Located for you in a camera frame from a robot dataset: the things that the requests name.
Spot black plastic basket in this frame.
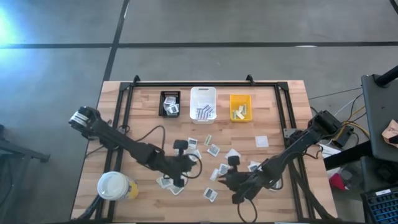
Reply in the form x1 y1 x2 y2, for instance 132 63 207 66
158 90 182 118

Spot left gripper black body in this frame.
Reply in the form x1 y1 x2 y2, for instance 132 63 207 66
160 153 199 180

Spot black floor stand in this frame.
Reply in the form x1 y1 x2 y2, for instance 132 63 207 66
0 124 51 224

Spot red object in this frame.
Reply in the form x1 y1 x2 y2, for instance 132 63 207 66
328 172 346 191

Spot torn white text-printed packet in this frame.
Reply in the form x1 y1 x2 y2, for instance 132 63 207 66
206 144 221 157

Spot grey side table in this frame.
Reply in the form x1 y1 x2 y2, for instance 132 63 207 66
360 73 398 162

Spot white plastic bin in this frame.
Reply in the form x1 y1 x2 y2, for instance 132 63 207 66
189 86 218 124

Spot plain white square packet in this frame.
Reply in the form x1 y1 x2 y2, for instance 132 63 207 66
224 148 242 160

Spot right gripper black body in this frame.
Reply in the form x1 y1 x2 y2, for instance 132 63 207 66
236 172 265 198

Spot white-lidded yellow wipes canister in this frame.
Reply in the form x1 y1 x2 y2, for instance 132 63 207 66
96 170 140 202

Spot black sleeved arm cable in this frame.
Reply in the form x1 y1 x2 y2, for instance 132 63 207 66
236 198 259 223
135 124 166 150

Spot black power supply box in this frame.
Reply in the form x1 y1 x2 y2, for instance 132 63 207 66
331 125 354 149

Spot white paper box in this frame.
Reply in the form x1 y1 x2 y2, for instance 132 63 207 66
319 143 342 159

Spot brown cardboard piece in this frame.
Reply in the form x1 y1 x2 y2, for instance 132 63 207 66
381 119 398 149

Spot black keyboard blue keys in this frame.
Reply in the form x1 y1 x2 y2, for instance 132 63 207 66
359 185 398 224

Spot black pole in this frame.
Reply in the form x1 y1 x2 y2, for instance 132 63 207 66
374 65 398 88

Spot yellow plastic basket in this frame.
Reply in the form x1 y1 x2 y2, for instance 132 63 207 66
229 94 252 123

